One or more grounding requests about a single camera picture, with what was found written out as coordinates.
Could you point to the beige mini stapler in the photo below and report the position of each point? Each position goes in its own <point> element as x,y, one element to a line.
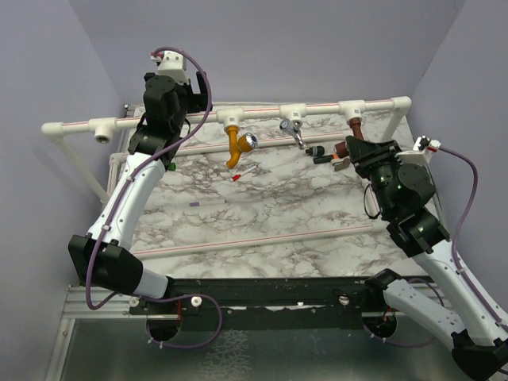
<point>340,164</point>

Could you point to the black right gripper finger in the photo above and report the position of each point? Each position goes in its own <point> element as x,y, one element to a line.
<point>358,149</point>
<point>384,149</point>

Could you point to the aluminium table frame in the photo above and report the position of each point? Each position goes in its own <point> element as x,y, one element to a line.
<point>98,302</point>

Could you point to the black orange highlighter marker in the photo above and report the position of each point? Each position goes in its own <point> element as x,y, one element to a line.
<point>324,159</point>

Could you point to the white pvc pipe frame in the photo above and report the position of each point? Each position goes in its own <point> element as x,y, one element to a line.
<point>104,128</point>

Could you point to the dark grey hose nozzle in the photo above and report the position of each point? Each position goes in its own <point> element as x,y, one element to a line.
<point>315,151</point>

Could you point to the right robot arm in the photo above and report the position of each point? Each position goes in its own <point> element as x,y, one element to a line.
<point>474,329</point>

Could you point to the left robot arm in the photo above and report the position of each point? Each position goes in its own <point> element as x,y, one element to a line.
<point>101,257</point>

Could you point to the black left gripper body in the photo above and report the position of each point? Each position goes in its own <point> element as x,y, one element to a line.
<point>194,102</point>

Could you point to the grey silver water faucet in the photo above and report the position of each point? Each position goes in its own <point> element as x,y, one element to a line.
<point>293,129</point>

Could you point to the red white marker pen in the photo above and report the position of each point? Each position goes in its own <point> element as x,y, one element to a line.
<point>235,177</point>

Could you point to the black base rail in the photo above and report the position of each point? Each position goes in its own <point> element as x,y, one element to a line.
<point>272,304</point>

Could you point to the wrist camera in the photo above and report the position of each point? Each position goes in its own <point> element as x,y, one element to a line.
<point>421,153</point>
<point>171,64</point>

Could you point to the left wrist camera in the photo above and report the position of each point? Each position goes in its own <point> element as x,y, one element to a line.
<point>171,64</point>

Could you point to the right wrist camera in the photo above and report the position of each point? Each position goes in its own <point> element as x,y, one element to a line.
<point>421,153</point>

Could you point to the purple white marker pen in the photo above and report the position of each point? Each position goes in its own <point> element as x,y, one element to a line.
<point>208,203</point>

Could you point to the orange water faucet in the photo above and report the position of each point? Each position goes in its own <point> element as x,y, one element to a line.
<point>239,145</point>

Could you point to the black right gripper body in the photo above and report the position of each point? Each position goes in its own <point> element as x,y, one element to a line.
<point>381,170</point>

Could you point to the brown water faucet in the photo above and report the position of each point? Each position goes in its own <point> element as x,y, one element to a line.
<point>355,125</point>

